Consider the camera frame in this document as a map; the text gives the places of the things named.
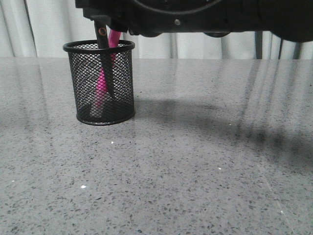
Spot grey-white curtain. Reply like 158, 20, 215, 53
0, 0, 313, 59

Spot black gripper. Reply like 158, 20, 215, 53
75, 0, 313, 42

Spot grey orange scissors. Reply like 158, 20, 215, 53
94, 21, 115, 100

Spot pink marker pen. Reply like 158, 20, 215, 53
90, 29, 121, 118

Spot black mesh pen holder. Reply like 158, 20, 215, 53
63, 40, 135, 125

